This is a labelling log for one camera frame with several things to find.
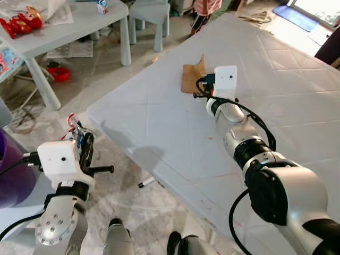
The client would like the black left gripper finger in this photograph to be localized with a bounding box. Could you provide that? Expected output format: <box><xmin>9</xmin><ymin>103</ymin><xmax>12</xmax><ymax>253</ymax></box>
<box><xmin>81</xmin><ymin>131</ymin><xmax>96</xmax><ymax>157</ymax></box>

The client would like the colourful clear plastic wrapper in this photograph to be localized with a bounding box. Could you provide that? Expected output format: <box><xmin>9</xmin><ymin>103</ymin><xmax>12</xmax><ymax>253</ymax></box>
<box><xmin>65</xmin><ymin>113</ymin><xmax>86</xmax><ymax>147</ymax></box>

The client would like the brown paper bag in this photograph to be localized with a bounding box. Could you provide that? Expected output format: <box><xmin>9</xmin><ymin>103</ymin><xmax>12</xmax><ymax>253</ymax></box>
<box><xmin>181</xmin><ymin>53</ymin><xmax>208</xmax><ymax>95</ymax></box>

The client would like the purple rubbish bin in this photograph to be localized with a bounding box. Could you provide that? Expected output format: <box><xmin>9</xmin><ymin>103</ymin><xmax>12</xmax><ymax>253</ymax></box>
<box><xmin>0</xmin><ymin>130</ymin><xmax>38</xmax><ymax>209</ymax></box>

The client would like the red bowl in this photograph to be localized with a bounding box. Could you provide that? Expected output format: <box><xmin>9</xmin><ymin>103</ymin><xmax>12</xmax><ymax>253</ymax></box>
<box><xmin>47</xmin><ymin>66</ymin><xmax>71</xmax><ymax>83</ymax></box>

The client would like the robot left leg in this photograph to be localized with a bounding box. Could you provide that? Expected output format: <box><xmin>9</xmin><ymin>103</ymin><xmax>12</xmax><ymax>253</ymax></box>
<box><xmin>104</xmin><ymin>218</ymin><xmax>137</xmax><ymax>255</ymax></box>

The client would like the robot leg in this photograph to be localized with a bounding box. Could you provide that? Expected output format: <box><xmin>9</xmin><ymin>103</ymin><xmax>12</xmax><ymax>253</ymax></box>
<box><xmin>104</xmin><ymin>218</ymin><xmax>137</xmax><ymax>255</ymax></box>
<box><xmin>167</xmin><ymin>231</ymin><xmax>219</xmax><ymax>255</ymax></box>

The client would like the beige floor cloth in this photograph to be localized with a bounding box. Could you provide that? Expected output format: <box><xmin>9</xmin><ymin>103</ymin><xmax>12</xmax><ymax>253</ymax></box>
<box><xmin>239</xmin><ymin>11</ymin><xmax>275</xmax><ymax>28</ymax></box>

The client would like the newspaper sheet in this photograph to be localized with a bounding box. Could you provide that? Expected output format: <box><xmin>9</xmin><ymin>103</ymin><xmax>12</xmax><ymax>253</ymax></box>
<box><xmin>47</xmin><ymin>41</ymin><xmax>94</xmax><ymax>59</ymax></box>

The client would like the white plastic child chair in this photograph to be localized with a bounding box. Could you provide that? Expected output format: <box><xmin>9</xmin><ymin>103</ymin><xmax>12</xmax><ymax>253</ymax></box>
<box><xmin>127</xmin><ymin>0</ymin><xmax>171</xmax><ymax>53</ymax></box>

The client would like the small white plastic table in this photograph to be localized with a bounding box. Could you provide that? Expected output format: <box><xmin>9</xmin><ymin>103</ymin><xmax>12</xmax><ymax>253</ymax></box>
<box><xmin>0</xmin><ymin>0</ymin><xmax>132</xmax><ymax>111</ymax></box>

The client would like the colourful picture book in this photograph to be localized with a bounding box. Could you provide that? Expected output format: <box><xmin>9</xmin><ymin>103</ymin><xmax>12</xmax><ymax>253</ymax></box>
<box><xmin>0</xmin><ymin>45</ymin><xmax>25</xmax><ymax>83</ymax></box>

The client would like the dark purple sofa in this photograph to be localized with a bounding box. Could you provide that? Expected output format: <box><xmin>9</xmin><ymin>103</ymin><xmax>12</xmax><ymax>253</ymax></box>
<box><xmin>314</xmin><ymin>27</ymin><xmax>340</xmax><ymax>67</ymax></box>

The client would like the blue floor mat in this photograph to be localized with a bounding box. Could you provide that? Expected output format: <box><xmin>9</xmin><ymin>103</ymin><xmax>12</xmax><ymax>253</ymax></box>
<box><xmin>273</xmin><ymin>5</ymin><xmax>320</xmax><ymax>33</ymax></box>

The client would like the robot right leg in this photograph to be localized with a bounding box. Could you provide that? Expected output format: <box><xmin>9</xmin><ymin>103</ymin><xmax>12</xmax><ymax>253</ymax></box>
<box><xmin>167</xmin><ymin>231</ymin><xmax>219</xmax><ymax>255</ymax></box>

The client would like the white paper sheet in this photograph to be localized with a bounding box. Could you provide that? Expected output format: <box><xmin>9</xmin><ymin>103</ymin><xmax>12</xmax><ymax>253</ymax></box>
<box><xmin>21</xmin><ymin>0</ymin><xmax>75</xmax><ymax>27</ymax></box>

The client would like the red toy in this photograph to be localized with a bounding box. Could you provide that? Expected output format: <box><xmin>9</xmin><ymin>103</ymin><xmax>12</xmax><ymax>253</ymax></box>
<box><xmin>0</xmin><ymin>6</ymin><xmax>43</xmax><ymax>39</ymax></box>

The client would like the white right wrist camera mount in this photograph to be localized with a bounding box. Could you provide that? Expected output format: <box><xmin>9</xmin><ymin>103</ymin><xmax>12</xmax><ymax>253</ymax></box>
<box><xmin>212</xmin><ymin>65</ymin><xmax>238</xmax><ymax>101</ymax></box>

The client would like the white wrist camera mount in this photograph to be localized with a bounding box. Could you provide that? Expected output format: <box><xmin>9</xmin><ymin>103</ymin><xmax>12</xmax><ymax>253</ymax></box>
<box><xmin>212</xmin><ymin>65</ymin><xmax>238</xmax><ymax>101</ymax></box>
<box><xmin>37</xmin><ymin>140</ymin><xmax>96</xmax><ymax>189</ymax></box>

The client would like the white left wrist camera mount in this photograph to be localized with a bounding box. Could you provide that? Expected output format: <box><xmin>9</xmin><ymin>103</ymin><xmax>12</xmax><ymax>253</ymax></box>
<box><xmin>37</xmin><ymin>140</ymin><xmax>96</xmax><ymax>189</ymax></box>

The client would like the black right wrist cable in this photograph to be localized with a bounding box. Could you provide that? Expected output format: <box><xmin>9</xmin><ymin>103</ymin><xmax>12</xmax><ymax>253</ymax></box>
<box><xmin>195</xmin><ymin>74</ymin><xmax>278</xmax><ymax>152</ymax></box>

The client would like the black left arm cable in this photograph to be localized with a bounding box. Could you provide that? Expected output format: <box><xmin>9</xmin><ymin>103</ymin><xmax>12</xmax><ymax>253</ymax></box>
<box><xmin>0</xmin><ymin>152</ymin><xmax>46</xmax><ymax>242</ymax></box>

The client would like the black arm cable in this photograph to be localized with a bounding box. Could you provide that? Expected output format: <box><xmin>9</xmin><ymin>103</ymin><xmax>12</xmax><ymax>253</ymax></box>
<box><xmin>229</xmin><ymin>189</ymin><xmax>253</xmax><ymax>255</ymax></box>
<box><xmin>0</xmin><ymin>152</ymin><xmax>46</xmax><ymax>242</ymax></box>

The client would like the black right upper arm cable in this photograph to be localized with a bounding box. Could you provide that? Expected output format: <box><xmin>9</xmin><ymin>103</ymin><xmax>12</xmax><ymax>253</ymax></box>
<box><xmin>229</xmin><ymin>189</ymin><xmax>253</xmax><ymax>255</ymax></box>

